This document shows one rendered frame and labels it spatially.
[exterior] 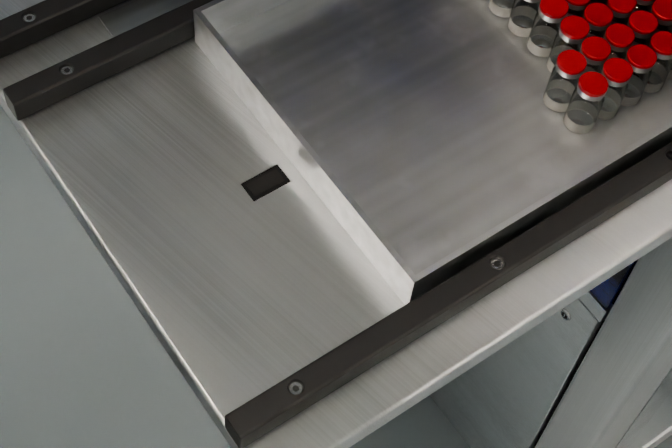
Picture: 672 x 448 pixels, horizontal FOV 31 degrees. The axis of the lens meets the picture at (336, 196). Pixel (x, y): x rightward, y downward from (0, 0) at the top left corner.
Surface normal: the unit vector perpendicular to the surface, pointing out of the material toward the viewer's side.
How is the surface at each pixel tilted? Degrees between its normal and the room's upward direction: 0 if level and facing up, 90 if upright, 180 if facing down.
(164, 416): 0
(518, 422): 90
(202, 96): 0
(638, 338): 90
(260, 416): 0
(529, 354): 90
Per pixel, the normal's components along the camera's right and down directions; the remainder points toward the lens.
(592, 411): -0.82, 0.46
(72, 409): 0.06, -0.54
